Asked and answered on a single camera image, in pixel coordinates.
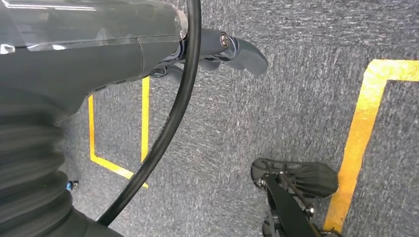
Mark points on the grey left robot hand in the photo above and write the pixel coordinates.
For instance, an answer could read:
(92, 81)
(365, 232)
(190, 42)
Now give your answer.
(82, 59)

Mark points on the yellow floor tape square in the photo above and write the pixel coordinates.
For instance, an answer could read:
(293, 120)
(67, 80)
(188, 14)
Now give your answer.
(145, 124)
(360, 130)

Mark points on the small blue black fitting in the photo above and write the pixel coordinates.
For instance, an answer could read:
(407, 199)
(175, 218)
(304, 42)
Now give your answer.
(70, 186)

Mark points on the black robot foot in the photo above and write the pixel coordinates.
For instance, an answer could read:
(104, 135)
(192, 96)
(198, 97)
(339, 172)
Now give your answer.
(311, 180)

